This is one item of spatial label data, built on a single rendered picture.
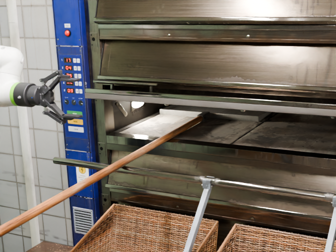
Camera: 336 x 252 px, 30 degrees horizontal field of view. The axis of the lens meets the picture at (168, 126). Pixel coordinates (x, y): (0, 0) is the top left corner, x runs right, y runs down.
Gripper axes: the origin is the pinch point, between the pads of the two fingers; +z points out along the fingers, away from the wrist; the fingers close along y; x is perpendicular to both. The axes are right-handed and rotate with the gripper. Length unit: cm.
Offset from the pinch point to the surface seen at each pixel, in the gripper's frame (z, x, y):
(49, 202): 7.8, 29.5, 28.5
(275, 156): 57, -54, 32
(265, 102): 58, -40, 6
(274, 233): 58, -51, 64
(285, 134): 52, -83, 30
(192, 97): 27.3, -40.3, 6.0
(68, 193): 8.0, 19.4, 28.9
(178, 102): 20.8, -40.0, 8.4
